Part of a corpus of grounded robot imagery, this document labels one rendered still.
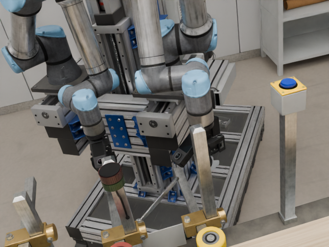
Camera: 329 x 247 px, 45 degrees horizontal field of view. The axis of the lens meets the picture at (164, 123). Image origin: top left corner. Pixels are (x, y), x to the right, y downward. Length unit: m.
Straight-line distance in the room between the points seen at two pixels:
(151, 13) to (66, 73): 0.69
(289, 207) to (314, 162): 1.37
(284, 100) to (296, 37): 2.96
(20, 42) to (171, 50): 0.55
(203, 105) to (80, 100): 0.42
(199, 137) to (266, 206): 1.42
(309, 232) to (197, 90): 0.48
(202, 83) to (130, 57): 0.67
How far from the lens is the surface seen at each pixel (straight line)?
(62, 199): 2.80
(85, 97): 1.31
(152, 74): 1.18
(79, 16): 1.40
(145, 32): 1.17
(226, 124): 2.69
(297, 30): 4.07
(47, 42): 1.71
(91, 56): 1.42
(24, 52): 1.63
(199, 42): 1.45
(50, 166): 3.12
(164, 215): 2.17
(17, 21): 1.47
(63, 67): 1.76
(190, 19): 1.38
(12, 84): 3.90
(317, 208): 1.49
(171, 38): 1.46
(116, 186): 1.03
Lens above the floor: 1.78
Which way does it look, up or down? 34 degrees down
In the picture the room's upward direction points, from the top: 12 degrees counter-clockwise
